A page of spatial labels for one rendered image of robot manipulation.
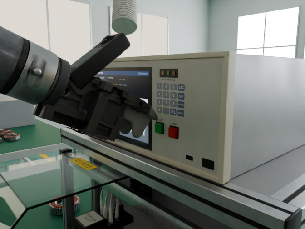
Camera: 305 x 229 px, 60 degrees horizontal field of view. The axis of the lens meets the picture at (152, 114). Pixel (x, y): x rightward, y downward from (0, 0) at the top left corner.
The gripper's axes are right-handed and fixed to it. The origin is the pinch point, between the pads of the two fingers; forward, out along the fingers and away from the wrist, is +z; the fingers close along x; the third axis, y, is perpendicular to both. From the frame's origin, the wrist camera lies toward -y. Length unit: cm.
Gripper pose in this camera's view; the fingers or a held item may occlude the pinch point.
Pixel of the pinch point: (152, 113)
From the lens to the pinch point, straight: 49.5
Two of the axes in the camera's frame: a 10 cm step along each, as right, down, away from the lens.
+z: 6.8, 3.2, 6.6
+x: 6.6, 1.2, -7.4
